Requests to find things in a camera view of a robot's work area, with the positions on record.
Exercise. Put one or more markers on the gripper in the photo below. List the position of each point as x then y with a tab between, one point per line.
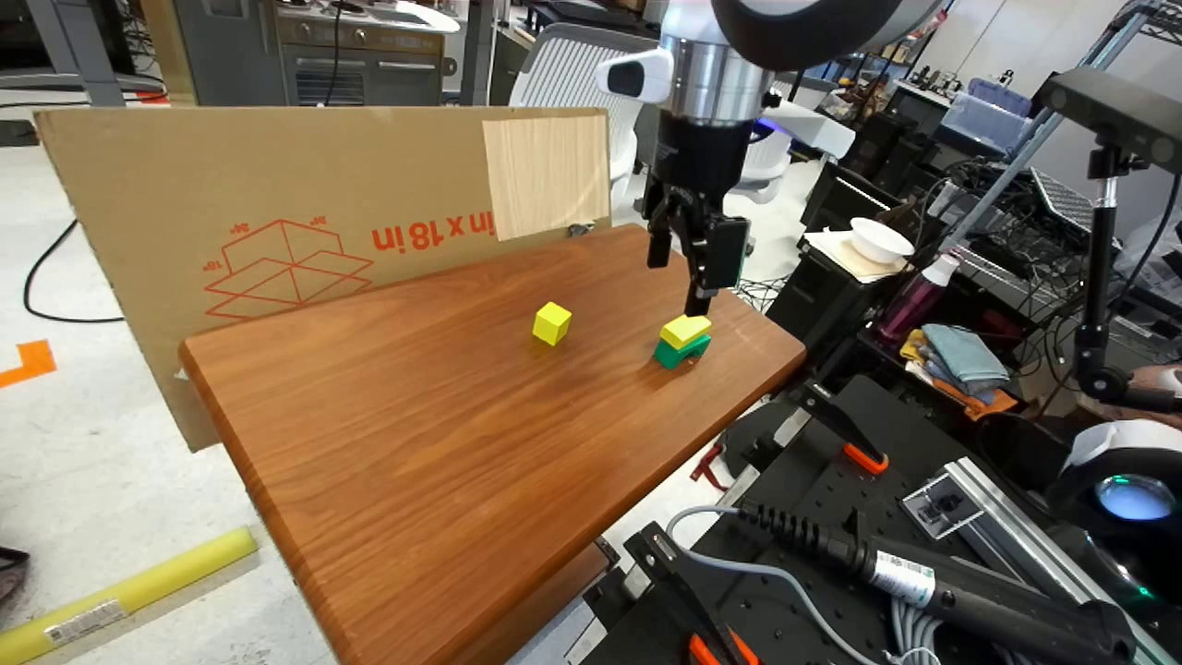
702	152

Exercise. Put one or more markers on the aluminium rail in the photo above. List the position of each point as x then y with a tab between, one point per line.
997	526

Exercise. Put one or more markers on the stack of cloths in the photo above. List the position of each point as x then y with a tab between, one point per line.
965	365

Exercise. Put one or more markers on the camera on mount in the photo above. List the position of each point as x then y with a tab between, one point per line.
1113	111

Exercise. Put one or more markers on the bottle of purple liquid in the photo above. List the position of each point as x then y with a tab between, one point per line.
910	300

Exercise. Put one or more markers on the yellow wedge block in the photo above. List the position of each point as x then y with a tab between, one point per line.
685	330

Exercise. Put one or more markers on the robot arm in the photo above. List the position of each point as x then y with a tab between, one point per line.
729	65

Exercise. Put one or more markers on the cardboard sheet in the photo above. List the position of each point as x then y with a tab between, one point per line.
277	212

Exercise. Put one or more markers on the white bowl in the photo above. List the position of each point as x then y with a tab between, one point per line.
879	240

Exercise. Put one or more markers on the white mesh office chair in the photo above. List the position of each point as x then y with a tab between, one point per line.
568	74

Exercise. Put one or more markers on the red clamp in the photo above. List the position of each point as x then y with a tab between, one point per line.
709	466

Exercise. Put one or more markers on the grey metal cabinet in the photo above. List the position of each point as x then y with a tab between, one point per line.
360	55

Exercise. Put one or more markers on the clear plastic storage bin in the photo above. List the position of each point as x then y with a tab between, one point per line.
986	115

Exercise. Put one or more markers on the black clamp with orange tip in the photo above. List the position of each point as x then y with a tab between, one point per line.
679	586
845	425

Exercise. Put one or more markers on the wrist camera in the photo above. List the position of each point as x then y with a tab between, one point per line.
729	249

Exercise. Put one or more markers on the green block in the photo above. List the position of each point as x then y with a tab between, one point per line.
674	356

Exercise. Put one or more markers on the yellow foam tube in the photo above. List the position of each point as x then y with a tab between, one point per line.
138	586

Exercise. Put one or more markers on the yellow cube block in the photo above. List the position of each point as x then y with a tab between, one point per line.
551	323

